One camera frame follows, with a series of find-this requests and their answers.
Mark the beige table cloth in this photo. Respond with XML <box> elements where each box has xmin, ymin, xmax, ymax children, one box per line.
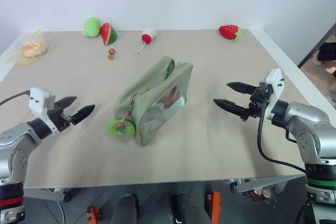
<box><xmin>0</xmin><ymin>28</ymin><xmax>311</xmax><ymax>189</ymax></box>

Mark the grey left table bracket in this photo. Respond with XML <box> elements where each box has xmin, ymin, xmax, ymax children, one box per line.
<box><xmin>23</xmin><ymin>187</ymin><xmax>72</xmax><ymax>204</ymax></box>

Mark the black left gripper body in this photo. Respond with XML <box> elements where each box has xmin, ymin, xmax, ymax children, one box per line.
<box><xmin>47</xmin><ymin>106</ymin><xmax>74</xmax><ymax>132</ymax></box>

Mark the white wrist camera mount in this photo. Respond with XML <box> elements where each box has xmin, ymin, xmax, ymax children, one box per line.
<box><xmin>259</xmin><ymin>68</ymin><xmax>285</xmax><ymax>122</ymax></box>
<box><xmin>28</xmin><ymin>87</ymin><xmax>59</xmax><ymax>136</ymax></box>

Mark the orange black clamp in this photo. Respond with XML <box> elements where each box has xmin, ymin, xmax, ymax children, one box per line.
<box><xmin>206</xmin><ymin>191</ymin><xmax>223</xmax><ymax>224</ymax></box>
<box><xmin>85</xmin><ymin>204</ymin><xmax>103</xmax><ymax>224</ymax></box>

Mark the green mesh pouch bag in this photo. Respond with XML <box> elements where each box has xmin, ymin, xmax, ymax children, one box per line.
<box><xmin>113</xmin><ymin>56</ymin><xmax>194</xmax><ymax>147</ymax></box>

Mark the green plush zipper charm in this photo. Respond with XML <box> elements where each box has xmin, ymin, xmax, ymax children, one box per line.
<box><xmin>106</xmin><ymin>119</ymin><xmax>136</xmax><ymax>138</ymax></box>

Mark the bagged bread bun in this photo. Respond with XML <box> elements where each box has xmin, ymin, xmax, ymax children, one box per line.
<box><xmin>4</xmin><ymin>28</ymin><xmax>49</xmax><ymax>66</ymax></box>

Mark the red white plush keychain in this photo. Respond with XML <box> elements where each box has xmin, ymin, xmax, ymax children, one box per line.
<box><xmin>134</xmin><ymin>27</ymin><xmax>158</xmax><ymax>56</ymax></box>

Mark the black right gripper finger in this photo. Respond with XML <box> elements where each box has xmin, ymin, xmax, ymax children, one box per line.
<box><xmin>226</xmin><ymin>82</ymin><xmax>258</xmax><ymax>95</ymax></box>
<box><xmin>213</xmin><ymin>99</ymin><xmax>248</xmax><ymax>116</ymax></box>

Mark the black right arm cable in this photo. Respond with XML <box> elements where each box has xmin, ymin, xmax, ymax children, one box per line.
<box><xmin>257</xmin><ymin>97</ymin><xmax>307</xmax><ymax>175</ymax></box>

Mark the plush watermelon slice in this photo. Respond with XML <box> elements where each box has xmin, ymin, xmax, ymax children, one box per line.
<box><xmin>99</xmin><ymin>23</ymin><xmax>119</xmax><ymax>46</ymax></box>

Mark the dark rounded robot leg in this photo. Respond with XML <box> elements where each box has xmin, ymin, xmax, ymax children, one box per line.
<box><xmin>171</xmin><ymin>193</ymin><xmax>214</xmax><ymax>224</ymax></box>

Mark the plush red strawberry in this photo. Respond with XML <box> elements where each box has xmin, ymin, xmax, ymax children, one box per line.
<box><xmin>218</xmin><ymin>24</ymin><xmax>244</xmax><ymax>43</ymax></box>

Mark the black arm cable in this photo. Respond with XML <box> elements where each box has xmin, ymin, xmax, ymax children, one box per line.
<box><xmin>257</xmin><ymin>97</ymin><xmax>307</xmax><ymax>175</ymax></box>
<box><xmin>0</xmin><ymin>91</ymin><xmax>32</xmax><ymax>106</ymax></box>

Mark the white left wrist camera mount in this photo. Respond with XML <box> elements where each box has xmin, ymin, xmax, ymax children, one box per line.
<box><xmin>28</xmin><ymin>87</ymin><xmax>59</xmax><ymax>136</ymax></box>

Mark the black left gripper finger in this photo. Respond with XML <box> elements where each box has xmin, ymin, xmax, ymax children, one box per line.
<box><xmin>54</xmin><ymin>96</ymin><xmax>78</xmax><ymax>110</ymax></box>
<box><xmin>69</xmin><ymin>104</ymin><xmax>96</xmax><ymax>126</ymax></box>

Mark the green plush pea pod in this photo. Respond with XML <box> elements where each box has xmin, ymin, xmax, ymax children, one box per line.
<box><xmin>81</xmin><ymin>16</ymin><xmax>101</xmax><ymax>38</ymax></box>

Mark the grey table bracket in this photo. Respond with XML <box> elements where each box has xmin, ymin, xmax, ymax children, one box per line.
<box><xmin>230</xmin><ymin>174</ymin><xmax>307</xmax><ymax>195</ymax></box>
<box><xmin>23</xmin><ymin>187</ymin><xmax>72</xmax><ymax>204</ymax></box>

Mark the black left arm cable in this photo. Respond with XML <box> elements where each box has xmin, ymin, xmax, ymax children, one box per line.
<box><xmin>0</xmin><ymin>91</ymin><xmax>32</xmax><ymax>106</ymax></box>

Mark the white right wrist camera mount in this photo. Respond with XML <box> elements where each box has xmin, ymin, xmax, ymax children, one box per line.
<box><xmin>259</xmin><ymin>68</ymin><xmax>285</xmax><ymax>122</ymax></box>

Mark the person in dark clothes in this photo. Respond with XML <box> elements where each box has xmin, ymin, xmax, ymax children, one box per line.
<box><xmin>311</xmin><ymin>41</ymin><xmax>336</xmax><ymax>73</ymax></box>

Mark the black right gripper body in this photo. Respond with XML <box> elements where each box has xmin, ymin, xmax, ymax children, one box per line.
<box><xmin>241</xmin><ymin>85</ymin><xmax>272</xmax><ymax>123</ymax></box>

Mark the grey right table bracket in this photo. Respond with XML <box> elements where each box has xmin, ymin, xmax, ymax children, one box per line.
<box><xmin>230</xmin><ymin>174</ymin><xmax>307</xmax><ymax>195</ymax></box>

